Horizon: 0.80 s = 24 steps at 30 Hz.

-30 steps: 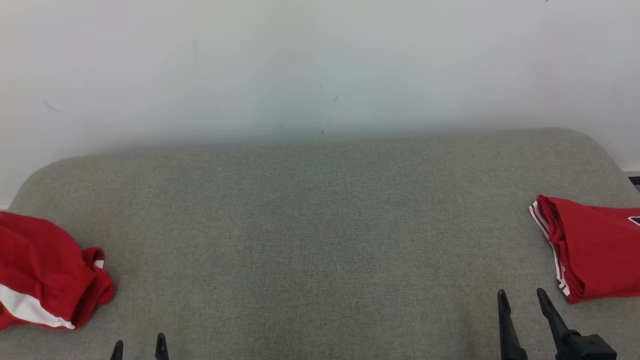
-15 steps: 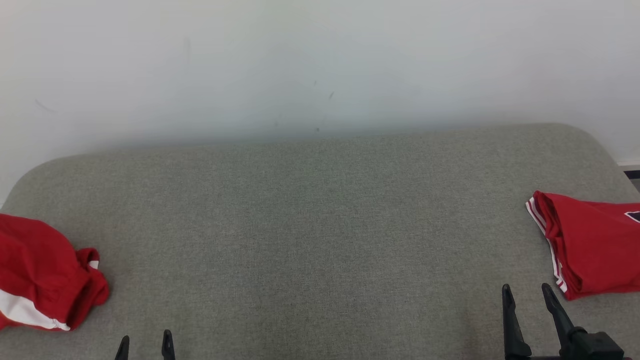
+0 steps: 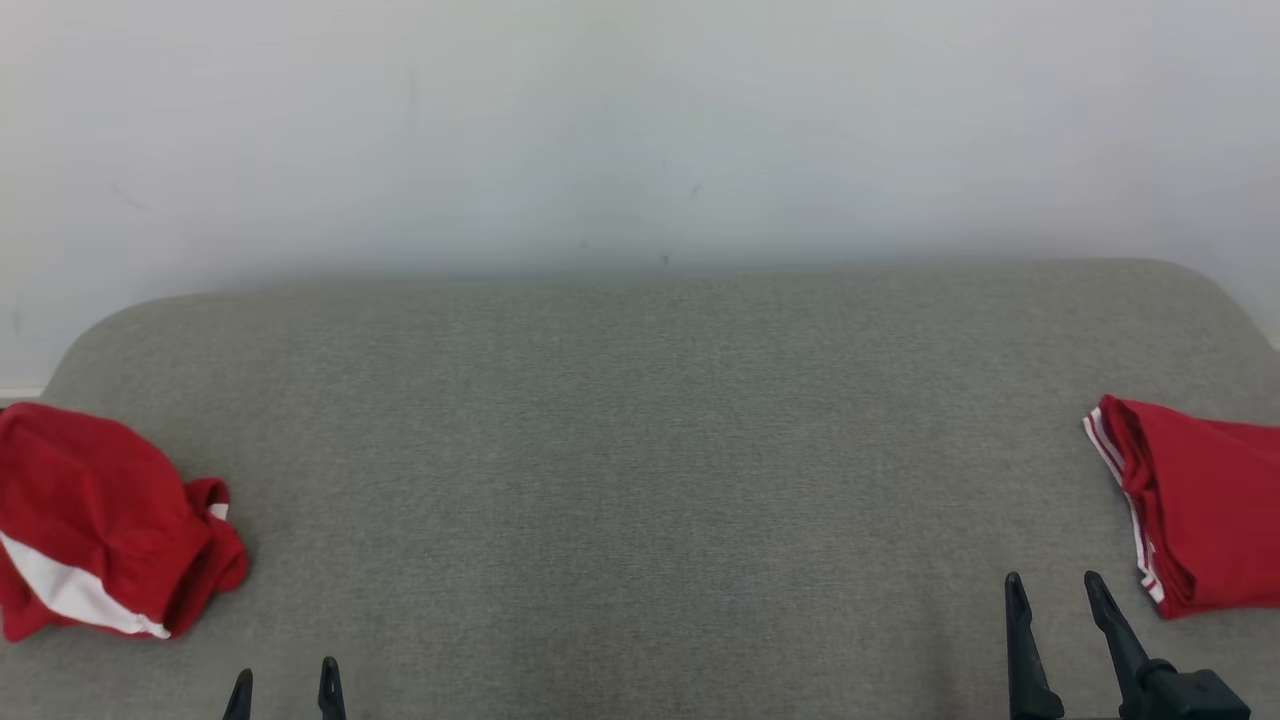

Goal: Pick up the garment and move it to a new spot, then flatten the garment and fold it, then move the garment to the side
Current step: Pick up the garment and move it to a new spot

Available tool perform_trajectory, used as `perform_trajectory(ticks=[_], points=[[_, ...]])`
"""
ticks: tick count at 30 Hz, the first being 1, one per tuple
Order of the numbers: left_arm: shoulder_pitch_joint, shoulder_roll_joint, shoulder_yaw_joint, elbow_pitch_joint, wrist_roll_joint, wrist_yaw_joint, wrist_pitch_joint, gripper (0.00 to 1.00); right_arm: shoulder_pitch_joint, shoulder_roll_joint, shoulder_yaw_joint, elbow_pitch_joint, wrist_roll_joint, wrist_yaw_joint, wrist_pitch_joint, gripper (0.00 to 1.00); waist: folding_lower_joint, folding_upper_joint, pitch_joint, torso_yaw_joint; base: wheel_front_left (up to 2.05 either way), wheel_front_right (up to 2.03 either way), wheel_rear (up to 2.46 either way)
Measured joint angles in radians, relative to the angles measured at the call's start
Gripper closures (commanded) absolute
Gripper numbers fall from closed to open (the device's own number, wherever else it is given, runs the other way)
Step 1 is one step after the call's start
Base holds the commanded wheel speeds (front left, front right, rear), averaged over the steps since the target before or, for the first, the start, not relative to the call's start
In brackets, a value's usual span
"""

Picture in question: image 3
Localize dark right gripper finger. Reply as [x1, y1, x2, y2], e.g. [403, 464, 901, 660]
[1083, 570, 1152, 720]
[1003, 572, 1064, 720]

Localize red white polo shirt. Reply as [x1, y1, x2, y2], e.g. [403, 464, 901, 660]
[1083, 395, 1280, 621]

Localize red shorts with white stripe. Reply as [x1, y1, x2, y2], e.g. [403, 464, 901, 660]
[0, 402, 250, 643]

